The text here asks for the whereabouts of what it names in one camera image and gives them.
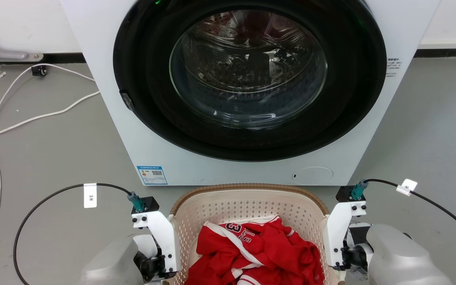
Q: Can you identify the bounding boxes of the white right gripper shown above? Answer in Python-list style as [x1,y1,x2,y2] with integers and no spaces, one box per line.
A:
[323,200,371,271]

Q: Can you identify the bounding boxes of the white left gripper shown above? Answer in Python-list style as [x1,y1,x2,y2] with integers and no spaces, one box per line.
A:
[132,211,182,283]

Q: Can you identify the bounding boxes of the beige perforated laundry basket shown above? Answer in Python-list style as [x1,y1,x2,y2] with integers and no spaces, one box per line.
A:
[167,183,342,285]

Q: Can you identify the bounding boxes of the round white filter cover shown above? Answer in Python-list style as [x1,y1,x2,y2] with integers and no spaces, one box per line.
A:
[291,166,334,185]

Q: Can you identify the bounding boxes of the blue energy label sticker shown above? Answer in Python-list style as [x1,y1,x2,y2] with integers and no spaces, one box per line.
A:
[137,165,168,186]

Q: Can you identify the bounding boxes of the red white sports jersey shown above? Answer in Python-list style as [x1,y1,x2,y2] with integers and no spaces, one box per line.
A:
[184,215,325,285]

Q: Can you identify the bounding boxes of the black round washer door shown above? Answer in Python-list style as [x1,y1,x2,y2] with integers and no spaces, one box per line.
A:
[113,0,387,162]

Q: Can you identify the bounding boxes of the black door latch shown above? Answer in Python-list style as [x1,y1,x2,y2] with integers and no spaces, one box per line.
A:
[119,91,135,112]

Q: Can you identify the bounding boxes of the small printed text sticker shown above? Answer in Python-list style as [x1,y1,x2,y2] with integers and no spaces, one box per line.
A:
[385,58,402,78]

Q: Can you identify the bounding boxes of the clear glass door bowl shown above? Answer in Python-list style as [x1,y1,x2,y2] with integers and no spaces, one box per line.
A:
[169,10,328,129]

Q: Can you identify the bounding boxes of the white front-load washing machine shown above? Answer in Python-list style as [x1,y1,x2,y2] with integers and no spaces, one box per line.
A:
[60,0,442,186]

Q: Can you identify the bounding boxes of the grey metal floor pipe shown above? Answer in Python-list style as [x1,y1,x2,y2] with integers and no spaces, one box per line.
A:
[0,24,44,63]

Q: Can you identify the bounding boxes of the white tag on right cable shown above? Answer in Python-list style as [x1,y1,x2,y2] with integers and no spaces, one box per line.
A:
[396,179,418,197]

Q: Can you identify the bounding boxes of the white tag on cable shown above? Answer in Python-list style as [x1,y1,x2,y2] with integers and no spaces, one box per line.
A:
[84,183,97,209]
[396,179,418,197]

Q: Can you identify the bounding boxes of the white tag on left cable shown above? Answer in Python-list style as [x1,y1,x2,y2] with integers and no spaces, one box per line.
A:
[84,183,97,209]

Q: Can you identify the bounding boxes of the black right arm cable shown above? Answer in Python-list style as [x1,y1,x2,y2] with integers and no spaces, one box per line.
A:
[350,179,456,285]

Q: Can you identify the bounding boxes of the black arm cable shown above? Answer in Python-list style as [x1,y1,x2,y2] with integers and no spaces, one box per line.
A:
[13,183,146,285]
[350,179,456,285]

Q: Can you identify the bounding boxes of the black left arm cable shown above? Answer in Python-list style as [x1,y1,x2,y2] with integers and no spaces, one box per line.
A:
[13,183,146,285]

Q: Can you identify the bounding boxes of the short white floor cable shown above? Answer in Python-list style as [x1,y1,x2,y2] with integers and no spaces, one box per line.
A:
[0,91,101,143]

